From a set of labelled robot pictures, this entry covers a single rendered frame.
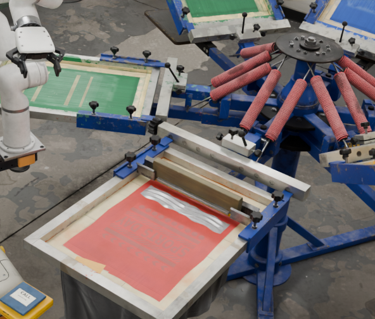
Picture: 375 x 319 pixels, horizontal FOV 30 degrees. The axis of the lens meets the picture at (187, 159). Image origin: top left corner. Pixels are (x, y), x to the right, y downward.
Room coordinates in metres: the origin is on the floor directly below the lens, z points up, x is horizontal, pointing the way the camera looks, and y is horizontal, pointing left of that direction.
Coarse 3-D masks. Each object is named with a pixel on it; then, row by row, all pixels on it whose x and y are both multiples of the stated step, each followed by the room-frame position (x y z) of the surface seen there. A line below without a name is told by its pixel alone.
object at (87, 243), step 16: (176, 192) 2.12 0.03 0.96; (112, 208) 1.98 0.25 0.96; (128, 208) 1.99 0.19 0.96; (160, 208) 2.01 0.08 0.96; (96, 224) 1.88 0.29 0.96; (80, 240) 1.79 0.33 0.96; (96, 240) 1.79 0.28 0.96; (80, 256) 1.70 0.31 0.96; (96, 256) 1.71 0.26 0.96; (112, 256) 1.72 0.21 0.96
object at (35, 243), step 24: (192, 168) 2.27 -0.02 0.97; (216, 168) 2.26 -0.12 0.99; (96, 192) 2.01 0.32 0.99; (240, 192) 2.16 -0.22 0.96; (264, 192) 2.14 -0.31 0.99; (72, 216) 1.87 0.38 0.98; (24, 240) 1.71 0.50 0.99; (48, 240) 1.77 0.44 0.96; (240, 240) 1.84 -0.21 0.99; (72, 264) 1.63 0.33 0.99; (216, 264) 1.71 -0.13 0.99; (96, 288) 1.56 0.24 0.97; (120, 288) 1.55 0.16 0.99; (192, 288) 1.58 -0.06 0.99; (144, 312) 1.46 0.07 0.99; (168, 312) 1.47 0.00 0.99
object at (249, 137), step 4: (248, 136) 2.45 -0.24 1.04; (252, 136) 2.45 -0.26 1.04; (256, 136) 2.45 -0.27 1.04; (248, 140) 2.42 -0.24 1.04; (252, 140) 2.42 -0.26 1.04; (256, 140) 2.42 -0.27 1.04; (260, 140) 2.45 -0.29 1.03; (256, 144) 2.42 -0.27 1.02; (256, 148) 2.42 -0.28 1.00; (236, 152) 2.32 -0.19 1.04
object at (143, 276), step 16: (208, 208) 2.04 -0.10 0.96; (192, 224) 1.94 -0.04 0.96; (208, 240) 1.86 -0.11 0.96; (128, 256) 1.73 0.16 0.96; (192, 256) 1.77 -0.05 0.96; (112, 272) 1.65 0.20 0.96; (128, 272) 1.66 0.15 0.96; (144, 272) 1.66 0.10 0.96; (160, 272) 1.67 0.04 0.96; (176, 272) 1.68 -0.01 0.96; (144, 288) 1.59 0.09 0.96; (160, 288) 1.60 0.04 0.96
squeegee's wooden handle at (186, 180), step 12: (156, 168) 2.16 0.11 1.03; (168, 168) 2.13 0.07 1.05; (180, 168) 2.13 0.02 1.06; (168, 180) 2.13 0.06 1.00; (180, 180) 2.10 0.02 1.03; (192, 180) 2.07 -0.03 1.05; (204, 180) 2.07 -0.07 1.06; (192, 192) 2.07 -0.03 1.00; (204, 192) 2.05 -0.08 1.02; (216, 192) 2.02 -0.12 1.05; (228, 192) 2.01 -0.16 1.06; (216, 204) 2.02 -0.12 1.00; (228, 204) 1.99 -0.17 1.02; (240, 204) 1.99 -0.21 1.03
